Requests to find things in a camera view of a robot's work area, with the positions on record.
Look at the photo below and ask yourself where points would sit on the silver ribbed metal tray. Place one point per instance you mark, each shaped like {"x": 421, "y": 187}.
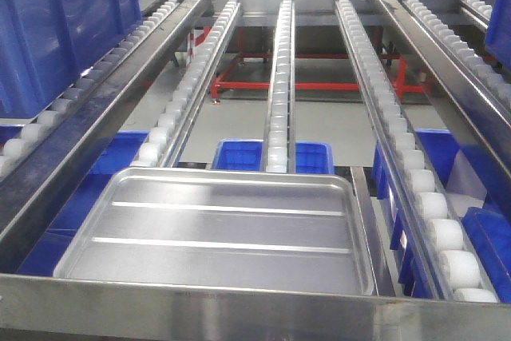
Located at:
{"x": 232, "y": 229}

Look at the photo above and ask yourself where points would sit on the small blue bin below centre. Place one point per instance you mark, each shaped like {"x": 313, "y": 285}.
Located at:
{"x": 312, "y": 157}

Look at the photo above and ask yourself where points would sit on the centre white roller track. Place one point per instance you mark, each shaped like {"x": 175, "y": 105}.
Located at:
{"x": 276, "y": 144}

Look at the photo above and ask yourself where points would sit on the white roller track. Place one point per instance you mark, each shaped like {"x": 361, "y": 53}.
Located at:
{"x": 438, "y": 260}
{"x": 17, "y": 141}
{"x": 165, "y": 142}
{"x": 474, "y": 63}
{"x": 276, "y": 144}

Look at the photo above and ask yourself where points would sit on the left white roller track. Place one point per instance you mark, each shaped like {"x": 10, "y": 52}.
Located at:
{"x": 17, "y": 141}

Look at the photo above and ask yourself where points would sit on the blue bin below left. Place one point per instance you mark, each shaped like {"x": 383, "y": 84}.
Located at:
{"x": 46, "y": 253}

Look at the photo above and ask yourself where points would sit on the blue bin below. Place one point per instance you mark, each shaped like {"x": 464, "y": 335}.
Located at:
{"x": 46, "y": 253}
{"x": 487, "y": 225}

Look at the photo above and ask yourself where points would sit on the large blue bin left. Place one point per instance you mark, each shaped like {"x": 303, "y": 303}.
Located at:
{"x": 47, "y": 44}

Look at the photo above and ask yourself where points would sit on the blue bin below right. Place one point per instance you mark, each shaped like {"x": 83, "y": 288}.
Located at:
{"x": 487, "y": 225}

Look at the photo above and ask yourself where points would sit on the right white roller track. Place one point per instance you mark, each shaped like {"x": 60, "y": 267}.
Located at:
{"x": 474, "y": 63}

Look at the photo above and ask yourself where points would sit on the blue bin far right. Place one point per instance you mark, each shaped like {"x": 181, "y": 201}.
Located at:
{"x": 497, "y": 39}

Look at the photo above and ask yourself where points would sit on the red metal floor frame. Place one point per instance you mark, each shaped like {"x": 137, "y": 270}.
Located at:
{"x": 318, "y": 77}

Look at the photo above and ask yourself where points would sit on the steel divider rail left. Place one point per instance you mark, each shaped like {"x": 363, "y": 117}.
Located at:
{"x": 43, "y": 182}

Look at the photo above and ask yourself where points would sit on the steel divider rail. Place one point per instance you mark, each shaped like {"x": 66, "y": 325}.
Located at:
{"x": 43, "y": 182}
{"x": 488, "y": 116}

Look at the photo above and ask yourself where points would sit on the steel divider rail right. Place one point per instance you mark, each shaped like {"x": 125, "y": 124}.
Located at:
{"x": 488, "y": 116}

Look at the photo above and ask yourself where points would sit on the steel front shelf rail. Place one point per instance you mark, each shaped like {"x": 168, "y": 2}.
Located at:
{"x": 48, "y": 308}

